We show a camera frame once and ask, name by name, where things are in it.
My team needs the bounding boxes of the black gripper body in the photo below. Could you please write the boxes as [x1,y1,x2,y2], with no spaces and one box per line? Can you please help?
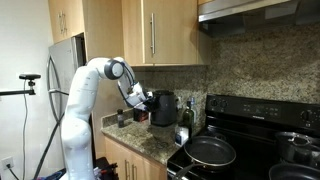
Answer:
[144,97,159,112]

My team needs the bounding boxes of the black air fryer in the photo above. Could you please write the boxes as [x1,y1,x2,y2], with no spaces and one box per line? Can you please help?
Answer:
[151,90,177,127]

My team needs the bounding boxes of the cabinet door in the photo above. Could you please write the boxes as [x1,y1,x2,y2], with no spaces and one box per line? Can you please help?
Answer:
[122,0,143,66]
[141,0,197,65]

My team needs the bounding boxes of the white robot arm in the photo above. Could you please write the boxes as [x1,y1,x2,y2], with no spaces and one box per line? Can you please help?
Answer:
[60,57,156,180]

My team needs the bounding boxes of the lower wooden cabinet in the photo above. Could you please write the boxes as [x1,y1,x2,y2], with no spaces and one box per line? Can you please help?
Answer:
[105,137,167,180]

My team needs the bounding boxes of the cabinet above refrigerator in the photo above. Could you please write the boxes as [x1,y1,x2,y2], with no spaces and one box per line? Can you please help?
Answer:
[48,0,84,43]

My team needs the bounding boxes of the black red coffee maker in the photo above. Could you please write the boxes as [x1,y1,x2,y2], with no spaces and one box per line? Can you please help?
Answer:
[133,109,149,122]

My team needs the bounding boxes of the small dark spice jar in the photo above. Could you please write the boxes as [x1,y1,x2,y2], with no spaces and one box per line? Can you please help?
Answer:
[117,109,124,128]

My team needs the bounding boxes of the dark green glass bottle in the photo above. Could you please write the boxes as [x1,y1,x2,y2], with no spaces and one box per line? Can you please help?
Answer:
[182,101,194,138]

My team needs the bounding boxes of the clear blue-cap bottle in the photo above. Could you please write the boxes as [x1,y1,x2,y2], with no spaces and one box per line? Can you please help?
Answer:
[190,97,197,124]

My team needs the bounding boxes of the white salt container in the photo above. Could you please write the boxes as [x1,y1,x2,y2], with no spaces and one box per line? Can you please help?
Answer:
[175,126,189,147]

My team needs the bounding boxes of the scissors on counter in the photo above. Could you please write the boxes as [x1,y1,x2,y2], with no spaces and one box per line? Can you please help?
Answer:
[156,141,169,149]

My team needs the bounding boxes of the front black frying pan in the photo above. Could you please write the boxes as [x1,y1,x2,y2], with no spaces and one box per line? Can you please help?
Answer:
[173,136,236,180]

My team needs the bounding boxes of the black frying pan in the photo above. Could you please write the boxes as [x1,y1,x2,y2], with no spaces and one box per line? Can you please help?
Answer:
[173,136,236,180]
[269,163,320,180]

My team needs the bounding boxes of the steel range hood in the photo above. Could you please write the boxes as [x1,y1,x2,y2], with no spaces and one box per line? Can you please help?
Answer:
[198,0,320,37]

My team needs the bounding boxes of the black pot on stove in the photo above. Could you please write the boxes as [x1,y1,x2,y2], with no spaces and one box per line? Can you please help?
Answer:
[275,132,320,169]

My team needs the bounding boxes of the camera on tripod arm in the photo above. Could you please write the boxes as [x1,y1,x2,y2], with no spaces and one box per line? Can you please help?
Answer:
[0,73,41,96]

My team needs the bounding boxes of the wall power outlet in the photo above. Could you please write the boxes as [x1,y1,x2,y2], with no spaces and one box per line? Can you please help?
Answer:
[1,156,14,170]

